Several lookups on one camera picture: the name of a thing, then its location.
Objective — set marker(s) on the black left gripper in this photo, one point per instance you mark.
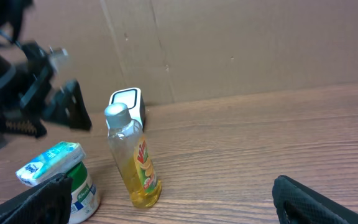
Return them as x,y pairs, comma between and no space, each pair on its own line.
27,97

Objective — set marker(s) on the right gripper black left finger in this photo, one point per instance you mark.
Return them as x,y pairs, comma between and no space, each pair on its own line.
47,202

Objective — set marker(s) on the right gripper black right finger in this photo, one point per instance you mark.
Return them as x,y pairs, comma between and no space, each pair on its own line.
296,203

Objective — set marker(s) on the green lid white jar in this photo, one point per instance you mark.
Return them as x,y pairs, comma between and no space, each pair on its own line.
85,198

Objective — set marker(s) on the teal white tissue pack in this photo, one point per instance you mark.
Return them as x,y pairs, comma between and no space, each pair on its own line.
58,159

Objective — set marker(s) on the yellow liquid plastic bottle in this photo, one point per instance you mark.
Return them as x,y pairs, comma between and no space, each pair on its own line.
128,146

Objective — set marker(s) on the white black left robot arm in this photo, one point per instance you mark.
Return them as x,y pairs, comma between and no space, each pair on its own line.
11,19

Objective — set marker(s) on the white barcode scanner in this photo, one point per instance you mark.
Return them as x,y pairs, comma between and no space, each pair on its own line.
133,99

